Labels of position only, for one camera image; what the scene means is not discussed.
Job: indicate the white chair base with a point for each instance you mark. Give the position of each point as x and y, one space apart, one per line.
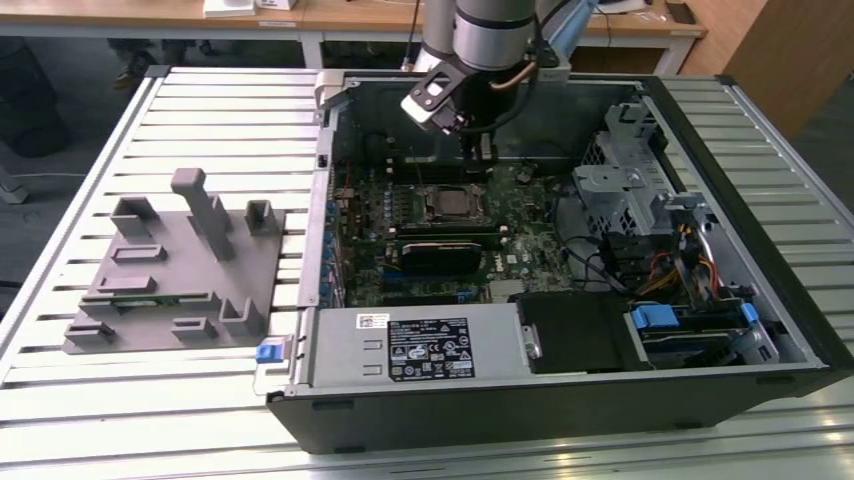
10 190

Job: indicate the blue disk carrier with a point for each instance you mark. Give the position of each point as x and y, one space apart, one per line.
653 317

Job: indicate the black plastic shroud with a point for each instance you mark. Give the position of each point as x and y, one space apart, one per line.
574 330

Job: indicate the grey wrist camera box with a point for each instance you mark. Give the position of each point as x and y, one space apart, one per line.
554 65

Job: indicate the grey power supply with label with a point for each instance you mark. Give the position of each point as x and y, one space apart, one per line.
347 345

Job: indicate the small silver chip heatsink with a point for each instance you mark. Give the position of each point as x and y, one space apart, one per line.
506 290

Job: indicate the silver perforated drive cage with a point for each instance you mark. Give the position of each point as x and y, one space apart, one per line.
601 200

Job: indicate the small black graphics card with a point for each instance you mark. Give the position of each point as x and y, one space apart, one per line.
441 260

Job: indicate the wooden cabinet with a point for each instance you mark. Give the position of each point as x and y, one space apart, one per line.
788 60

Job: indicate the blue case latch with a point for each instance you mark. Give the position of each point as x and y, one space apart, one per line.
269 351

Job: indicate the grey case hinge bracket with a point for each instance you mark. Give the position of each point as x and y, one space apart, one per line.
327 87

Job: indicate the person's legs patterned trousers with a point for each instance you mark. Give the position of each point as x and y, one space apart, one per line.
143 52

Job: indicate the green RAM stick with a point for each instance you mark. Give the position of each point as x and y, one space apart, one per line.
147 301

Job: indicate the small blue carrier clip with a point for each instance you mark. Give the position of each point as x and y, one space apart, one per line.
749 312

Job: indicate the green motherboard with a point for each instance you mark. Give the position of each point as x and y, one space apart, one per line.
534 235

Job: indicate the black open PC case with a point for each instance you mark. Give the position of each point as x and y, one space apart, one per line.
467 425

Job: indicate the grey plastic parts rack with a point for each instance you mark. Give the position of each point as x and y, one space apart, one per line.
187 240

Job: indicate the thin metal locking lever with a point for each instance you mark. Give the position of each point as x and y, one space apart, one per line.
418 170

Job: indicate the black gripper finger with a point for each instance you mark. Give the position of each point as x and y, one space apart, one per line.
482 155

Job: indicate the small black device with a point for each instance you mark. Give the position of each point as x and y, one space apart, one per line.
682 12

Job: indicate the plain white box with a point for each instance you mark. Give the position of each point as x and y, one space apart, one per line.
230 7

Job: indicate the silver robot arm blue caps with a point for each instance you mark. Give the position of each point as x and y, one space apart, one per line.
494 40

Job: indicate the silver square CPU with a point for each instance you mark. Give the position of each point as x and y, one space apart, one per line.
454 202

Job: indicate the white box black print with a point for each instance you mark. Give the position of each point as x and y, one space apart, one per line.
277 4

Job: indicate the black RAM slot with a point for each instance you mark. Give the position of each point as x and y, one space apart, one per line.
454 236
441 164
441 176
447 230

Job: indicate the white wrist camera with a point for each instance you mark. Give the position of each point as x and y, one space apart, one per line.
427 102

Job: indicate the black bin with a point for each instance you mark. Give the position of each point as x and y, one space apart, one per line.
27 100

